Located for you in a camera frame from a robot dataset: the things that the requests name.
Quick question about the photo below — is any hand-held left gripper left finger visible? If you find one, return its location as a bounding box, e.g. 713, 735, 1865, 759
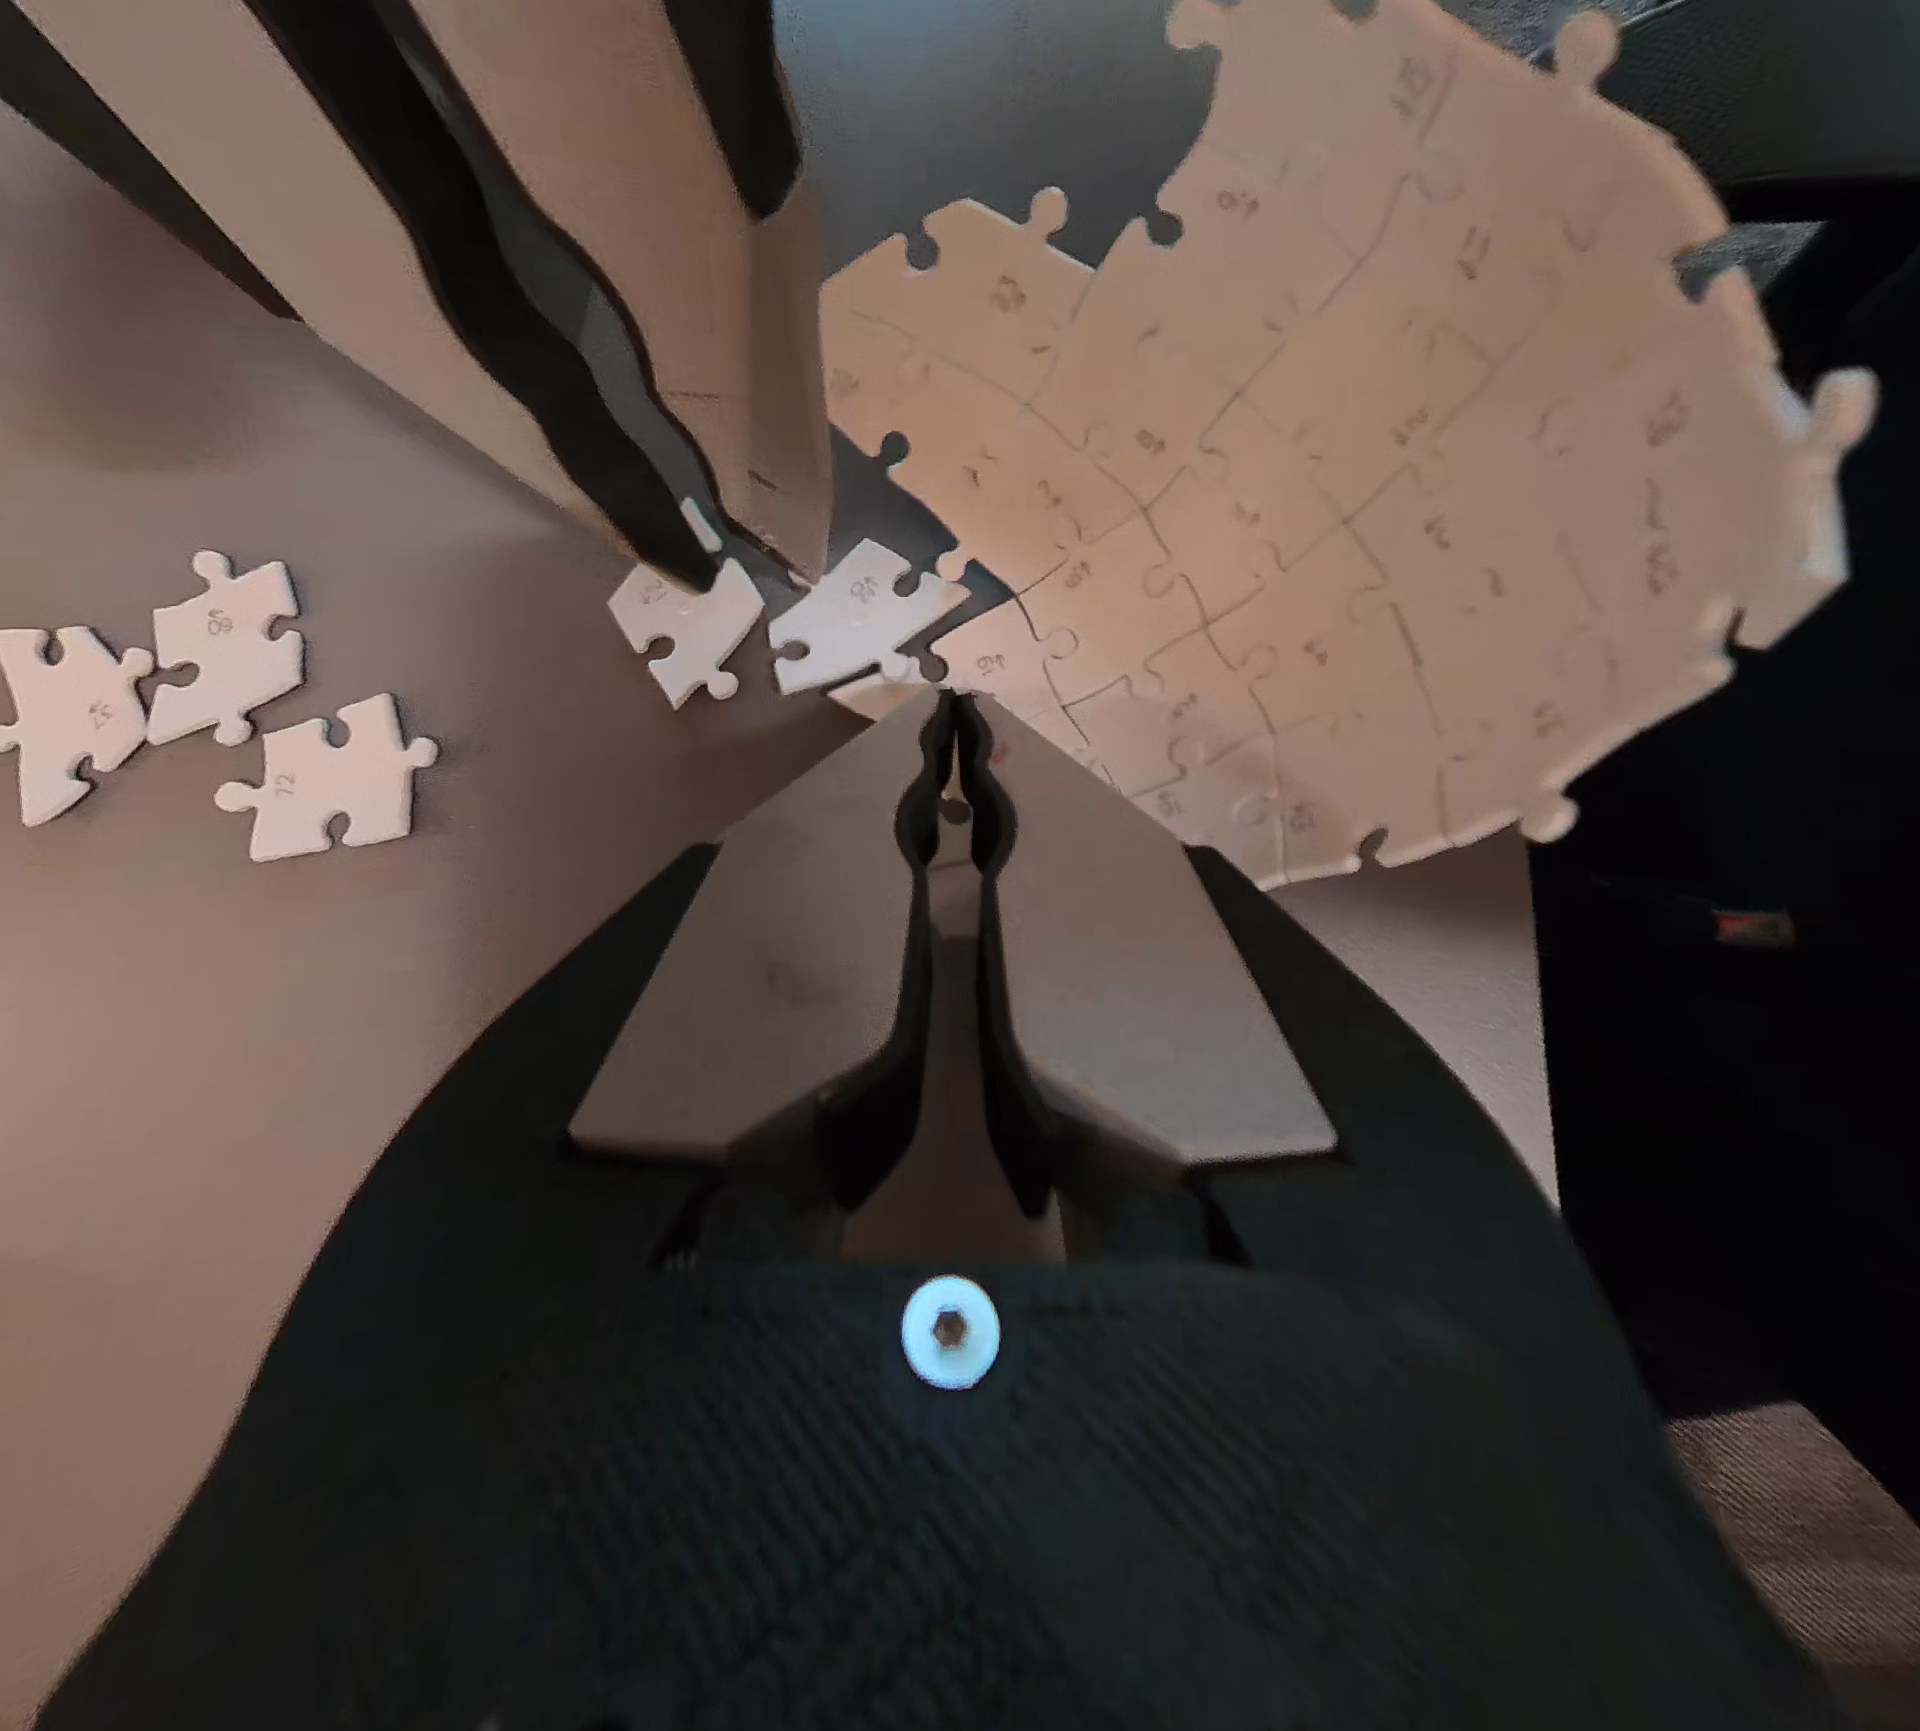
569, 693, 962, 1215

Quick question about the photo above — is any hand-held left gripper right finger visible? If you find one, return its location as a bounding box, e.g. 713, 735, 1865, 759
956, 695, 1340, 1219

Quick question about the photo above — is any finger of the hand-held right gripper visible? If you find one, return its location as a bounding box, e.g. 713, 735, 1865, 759
352, 0, 834, 582
0, 0, 726, 590

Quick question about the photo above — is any white puzzle piece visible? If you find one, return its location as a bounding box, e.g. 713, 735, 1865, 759
144, 550, 305, 749
213, 691, 441, 863
606, 498, 768, 709
0, 625, 156, 829
768, 538, 974, 697

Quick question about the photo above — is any partly built puzzle ball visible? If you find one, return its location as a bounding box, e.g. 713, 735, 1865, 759
815, 0, 1881, 895

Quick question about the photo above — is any person's dark-clothed torso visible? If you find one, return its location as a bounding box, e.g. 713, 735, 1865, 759
1529, 186, 1920, 1433

